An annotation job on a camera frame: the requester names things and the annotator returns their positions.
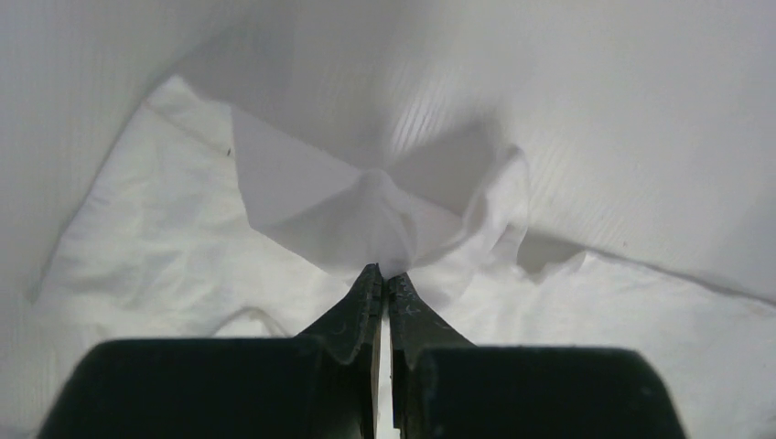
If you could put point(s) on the white t-shirt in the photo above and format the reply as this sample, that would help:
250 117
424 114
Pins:
162 247

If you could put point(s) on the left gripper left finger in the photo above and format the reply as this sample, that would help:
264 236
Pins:
321 383

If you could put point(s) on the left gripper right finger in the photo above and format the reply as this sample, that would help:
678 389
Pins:
444 386

